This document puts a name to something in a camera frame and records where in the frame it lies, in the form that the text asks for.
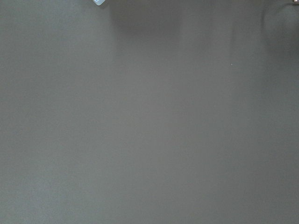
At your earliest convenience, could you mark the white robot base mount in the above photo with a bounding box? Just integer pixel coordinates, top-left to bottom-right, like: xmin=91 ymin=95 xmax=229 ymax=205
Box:
xmin=93 ymin=0 xmax=106 ymax=6

